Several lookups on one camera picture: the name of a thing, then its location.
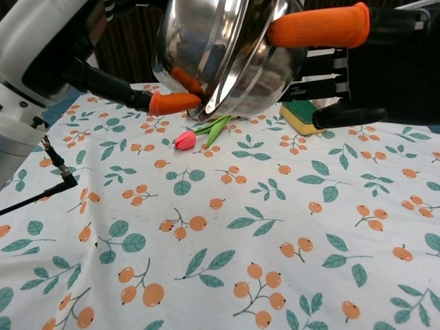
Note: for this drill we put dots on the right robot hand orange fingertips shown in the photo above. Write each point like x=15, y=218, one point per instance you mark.
x=388, y=68

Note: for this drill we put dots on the floral tablecloth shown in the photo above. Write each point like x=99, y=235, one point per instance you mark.
x=240, y=206

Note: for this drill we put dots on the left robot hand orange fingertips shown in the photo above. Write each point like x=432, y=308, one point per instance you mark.
x=51, y=44

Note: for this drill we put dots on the left robot arm grey-blue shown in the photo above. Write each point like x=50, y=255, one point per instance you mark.
x=17, y=137

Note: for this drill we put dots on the green and yellow sponge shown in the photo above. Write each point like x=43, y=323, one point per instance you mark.
x=297, y=113

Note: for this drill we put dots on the pink artificial tulip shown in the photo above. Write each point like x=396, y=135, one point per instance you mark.
x=185, y=141

